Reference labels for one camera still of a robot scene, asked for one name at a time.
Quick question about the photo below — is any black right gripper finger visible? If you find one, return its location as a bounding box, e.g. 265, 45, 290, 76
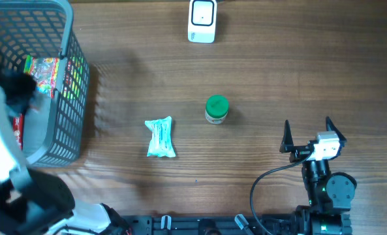
326, 116, 347, 147
279, 120, 294, 153

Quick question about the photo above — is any Haribo gummy candy bag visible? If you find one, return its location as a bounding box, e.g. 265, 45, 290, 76
23, 55, 60, 99

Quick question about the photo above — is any red Nescafe stick sachet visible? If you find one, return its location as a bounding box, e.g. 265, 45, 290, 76
13, 114, 24, 150

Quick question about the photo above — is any green lid jar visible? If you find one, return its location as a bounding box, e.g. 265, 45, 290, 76
205, 95, 229, 125

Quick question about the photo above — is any teal tissue packet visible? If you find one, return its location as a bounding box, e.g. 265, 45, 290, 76
144, 116, 176, 158

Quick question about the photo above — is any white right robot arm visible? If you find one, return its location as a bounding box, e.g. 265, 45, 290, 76
279, 117, 357, 235

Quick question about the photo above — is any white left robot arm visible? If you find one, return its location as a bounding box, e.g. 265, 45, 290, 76
0, 63, 132, 234

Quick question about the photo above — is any white barcode scanner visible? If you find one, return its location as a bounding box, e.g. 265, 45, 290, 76
187, 0, 217, 44

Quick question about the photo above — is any grey plastic shopping basket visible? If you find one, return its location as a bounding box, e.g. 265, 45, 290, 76
0, 0, 90, 167

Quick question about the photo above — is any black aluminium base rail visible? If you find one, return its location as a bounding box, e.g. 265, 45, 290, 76
114, 213, 352, 235

